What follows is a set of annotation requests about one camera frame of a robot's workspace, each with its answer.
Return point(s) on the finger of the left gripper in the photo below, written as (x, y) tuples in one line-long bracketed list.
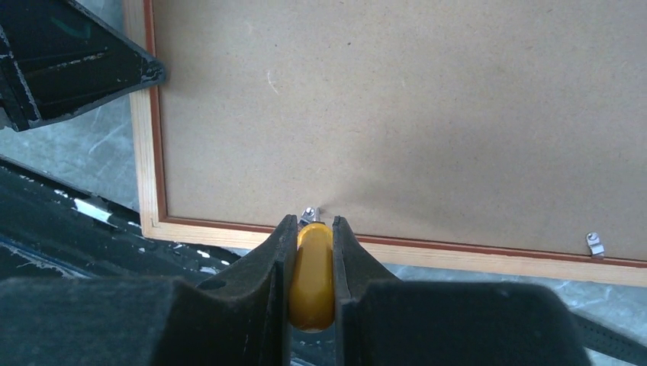
[(59, 60)]

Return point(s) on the yellow handle screwdriver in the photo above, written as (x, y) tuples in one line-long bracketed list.
[(311, 296)]

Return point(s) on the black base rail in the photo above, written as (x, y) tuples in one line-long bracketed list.
[(50, 230)]

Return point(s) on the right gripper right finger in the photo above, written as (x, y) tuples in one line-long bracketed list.
[(383, 320)]

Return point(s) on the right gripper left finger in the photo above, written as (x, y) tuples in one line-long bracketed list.
[(237, 317)]

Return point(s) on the red wooden picture frame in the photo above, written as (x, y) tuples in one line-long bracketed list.
[(146, 151)]

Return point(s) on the metal turn clip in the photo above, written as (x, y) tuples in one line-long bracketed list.
[(595, 245), (310, 215)]

